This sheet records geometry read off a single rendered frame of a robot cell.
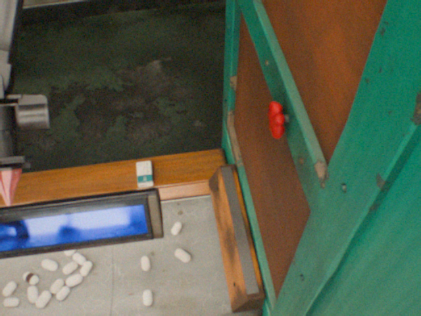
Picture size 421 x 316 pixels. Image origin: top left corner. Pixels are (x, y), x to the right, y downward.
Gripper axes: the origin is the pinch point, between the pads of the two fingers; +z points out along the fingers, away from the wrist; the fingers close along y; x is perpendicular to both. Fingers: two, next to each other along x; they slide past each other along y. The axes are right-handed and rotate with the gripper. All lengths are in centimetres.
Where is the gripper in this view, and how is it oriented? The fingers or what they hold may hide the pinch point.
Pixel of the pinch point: (8, 201)
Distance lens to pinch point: 97.2
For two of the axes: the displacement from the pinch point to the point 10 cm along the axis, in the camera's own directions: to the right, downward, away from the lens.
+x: -1.0, -0.5, 9.9
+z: 0.8, 9.9, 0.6
